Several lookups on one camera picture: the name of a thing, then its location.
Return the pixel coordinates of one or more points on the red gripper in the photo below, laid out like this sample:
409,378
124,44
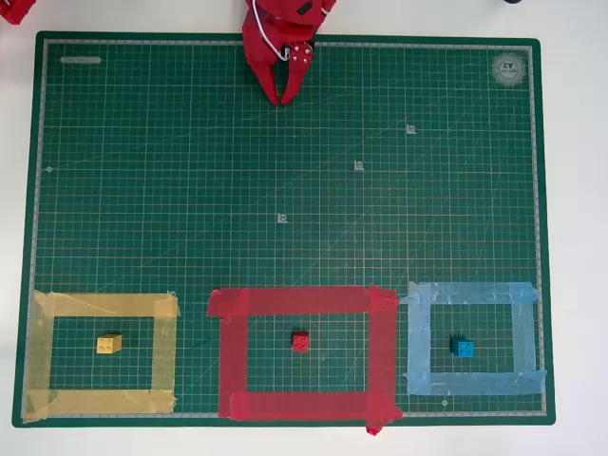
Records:
264,53

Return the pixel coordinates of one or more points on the red toy brick cube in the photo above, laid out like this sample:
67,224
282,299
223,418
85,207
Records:
300,342

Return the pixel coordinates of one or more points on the red leader arm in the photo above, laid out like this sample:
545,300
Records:
16,9

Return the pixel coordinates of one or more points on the red tape square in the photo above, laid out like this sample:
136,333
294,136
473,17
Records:
304,299

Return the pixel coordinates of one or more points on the yellow tape square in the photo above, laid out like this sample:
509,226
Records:
104,304

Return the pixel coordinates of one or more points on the blue tape square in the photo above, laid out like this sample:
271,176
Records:
475,292

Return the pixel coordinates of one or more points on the yellow toy brick cube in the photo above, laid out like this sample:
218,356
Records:
108,344

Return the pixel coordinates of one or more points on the blue toy brick cube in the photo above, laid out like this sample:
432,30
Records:
461,347

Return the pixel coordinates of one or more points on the green cutting mat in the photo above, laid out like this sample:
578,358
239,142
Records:
190,190

